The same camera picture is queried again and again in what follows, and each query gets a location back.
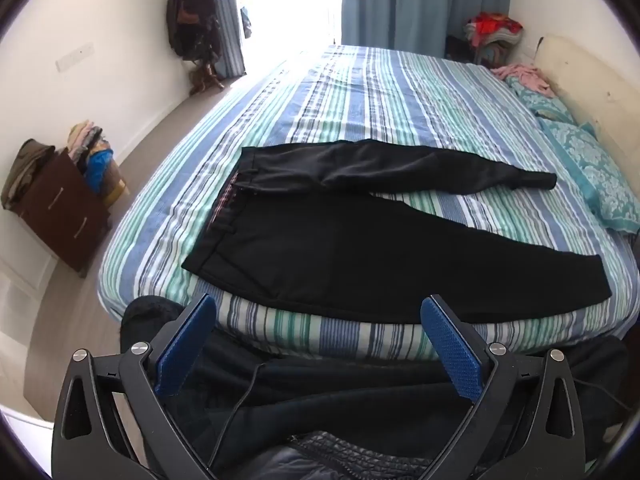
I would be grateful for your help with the stack of folded colourful clothes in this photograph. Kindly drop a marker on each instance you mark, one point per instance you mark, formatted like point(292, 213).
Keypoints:
point(97, 160)

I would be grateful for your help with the blue curtain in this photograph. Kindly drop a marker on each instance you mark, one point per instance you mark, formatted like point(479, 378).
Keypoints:
point(400, 5)

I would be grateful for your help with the small teal floral pillow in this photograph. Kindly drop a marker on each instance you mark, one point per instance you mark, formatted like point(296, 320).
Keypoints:
point(537, 100)

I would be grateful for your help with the pile of red colourful clothes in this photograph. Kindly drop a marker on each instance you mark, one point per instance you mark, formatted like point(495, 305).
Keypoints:
point(492, 30)

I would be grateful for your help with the cream headboard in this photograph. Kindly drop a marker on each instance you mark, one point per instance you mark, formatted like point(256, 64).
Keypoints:
point(585, 75)

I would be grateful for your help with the person's black clothing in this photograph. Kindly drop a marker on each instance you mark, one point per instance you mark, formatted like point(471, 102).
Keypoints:
point(325, 410)

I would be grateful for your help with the large teal floral pillow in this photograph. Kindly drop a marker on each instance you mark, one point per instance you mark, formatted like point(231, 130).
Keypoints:
point(595, 170)

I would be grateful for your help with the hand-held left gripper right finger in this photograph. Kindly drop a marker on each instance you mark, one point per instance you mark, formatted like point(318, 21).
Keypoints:
point(452, 350)

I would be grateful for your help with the bed with striped sheet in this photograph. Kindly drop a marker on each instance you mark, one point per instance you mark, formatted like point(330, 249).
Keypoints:
point(400, 100)

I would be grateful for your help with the brown wooden cabinet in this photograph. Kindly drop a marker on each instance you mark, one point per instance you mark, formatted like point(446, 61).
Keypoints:
point(60, 210)

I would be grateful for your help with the striped curtain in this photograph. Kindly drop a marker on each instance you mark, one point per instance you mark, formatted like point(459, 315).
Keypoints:
point(227, 20)

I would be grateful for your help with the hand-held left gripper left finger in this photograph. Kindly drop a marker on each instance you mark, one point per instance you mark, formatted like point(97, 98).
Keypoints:
point(182, 350)

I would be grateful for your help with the black pants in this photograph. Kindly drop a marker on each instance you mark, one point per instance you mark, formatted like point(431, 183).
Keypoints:
point(350, 255)

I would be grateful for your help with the olive clothes heap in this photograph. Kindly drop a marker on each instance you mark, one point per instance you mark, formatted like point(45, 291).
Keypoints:
point(25, 170)

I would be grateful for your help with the pink cloth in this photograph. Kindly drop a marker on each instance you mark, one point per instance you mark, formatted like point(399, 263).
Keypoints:
point(525, 77)

